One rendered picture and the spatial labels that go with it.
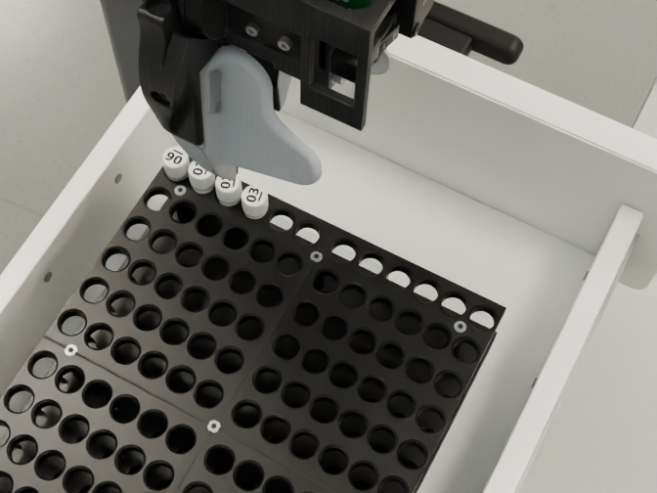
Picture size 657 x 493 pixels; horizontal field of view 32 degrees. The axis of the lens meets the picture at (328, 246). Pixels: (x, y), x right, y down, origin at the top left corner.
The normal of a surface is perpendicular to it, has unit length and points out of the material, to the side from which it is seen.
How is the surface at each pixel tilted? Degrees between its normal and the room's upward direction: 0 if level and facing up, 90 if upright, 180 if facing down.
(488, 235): 0
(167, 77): 77
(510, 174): 90
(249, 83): 84
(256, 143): 84
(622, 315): 0
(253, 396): 0
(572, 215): 90
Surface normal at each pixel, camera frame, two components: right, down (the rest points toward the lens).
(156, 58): -0.44, 0.58
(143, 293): 0.01, -0.45
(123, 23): -0.09, 0.89
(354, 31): -0.47, 0.78
